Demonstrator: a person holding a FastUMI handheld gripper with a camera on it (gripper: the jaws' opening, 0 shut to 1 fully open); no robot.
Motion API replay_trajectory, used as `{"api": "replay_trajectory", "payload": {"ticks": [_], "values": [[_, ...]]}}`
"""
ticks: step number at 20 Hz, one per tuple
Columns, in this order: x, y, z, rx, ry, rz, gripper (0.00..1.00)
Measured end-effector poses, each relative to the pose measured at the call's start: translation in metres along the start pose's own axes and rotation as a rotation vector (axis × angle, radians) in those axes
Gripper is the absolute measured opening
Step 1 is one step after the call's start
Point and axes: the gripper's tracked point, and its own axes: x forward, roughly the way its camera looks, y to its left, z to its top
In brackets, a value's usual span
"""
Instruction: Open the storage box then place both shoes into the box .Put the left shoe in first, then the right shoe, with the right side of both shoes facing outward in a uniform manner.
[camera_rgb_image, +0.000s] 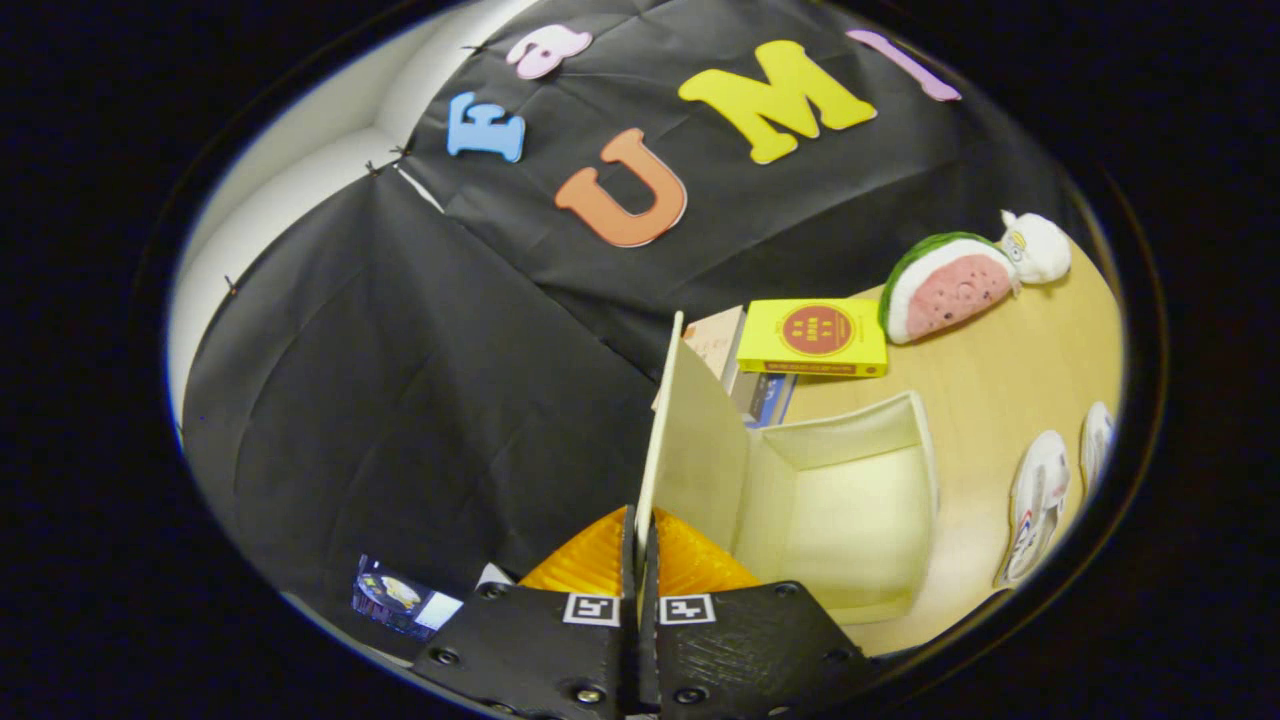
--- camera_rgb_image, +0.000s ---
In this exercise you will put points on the white canvas shoe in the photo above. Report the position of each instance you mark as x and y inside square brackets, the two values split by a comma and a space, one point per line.
[1035, 500]
[1097, 445]

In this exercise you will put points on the black backdrop cloth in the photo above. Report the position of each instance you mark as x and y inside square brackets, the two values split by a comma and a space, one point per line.
[400, 400]

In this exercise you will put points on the cream fabric storage box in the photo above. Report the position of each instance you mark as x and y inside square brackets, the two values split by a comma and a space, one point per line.
[840, 500]

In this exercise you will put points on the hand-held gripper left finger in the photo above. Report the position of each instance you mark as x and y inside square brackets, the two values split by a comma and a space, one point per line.
[540, 650]

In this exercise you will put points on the blue printed packet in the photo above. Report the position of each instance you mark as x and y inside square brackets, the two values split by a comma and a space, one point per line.
[400, 598]

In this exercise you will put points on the blue-spined book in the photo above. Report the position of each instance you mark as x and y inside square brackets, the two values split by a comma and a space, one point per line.
[768, 398]

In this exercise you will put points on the yellow book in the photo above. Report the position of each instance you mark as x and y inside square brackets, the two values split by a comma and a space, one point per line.
[810, 335]

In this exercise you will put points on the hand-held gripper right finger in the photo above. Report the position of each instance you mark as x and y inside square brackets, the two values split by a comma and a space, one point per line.
[750, 650]

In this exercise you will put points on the watermelon slice plush toy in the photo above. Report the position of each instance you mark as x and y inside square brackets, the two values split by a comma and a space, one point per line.
[950, 290]

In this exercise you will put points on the white plush toy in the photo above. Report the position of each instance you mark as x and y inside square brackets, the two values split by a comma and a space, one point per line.
[1040, 250]

